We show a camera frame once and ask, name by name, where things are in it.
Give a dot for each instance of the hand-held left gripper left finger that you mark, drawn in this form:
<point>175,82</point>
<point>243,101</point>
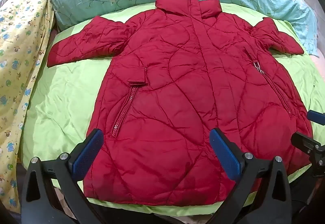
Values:
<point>86,153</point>

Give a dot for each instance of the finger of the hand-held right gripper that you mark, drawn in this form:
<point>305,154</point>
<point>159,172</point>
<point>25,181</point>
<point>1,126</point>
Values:
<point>304,143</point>
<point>316,115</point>

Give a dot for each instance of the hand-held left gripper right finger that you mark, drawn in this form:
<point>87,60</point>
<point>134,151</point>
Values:
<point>224,153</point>

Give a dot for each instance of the red quilted jacket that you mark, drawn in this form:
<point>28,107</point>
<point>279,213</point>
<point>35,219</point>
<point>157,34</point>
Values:
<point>182,92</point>

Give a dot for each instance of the light green bed sheet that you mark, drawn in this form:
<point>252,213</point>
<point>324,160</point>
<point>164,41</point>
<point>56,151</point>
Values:
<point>66,102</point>

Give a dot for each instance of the yellow cartoon print cloth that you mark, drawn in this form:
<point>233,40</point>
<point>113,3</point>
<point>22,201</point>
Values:
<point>17,43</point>

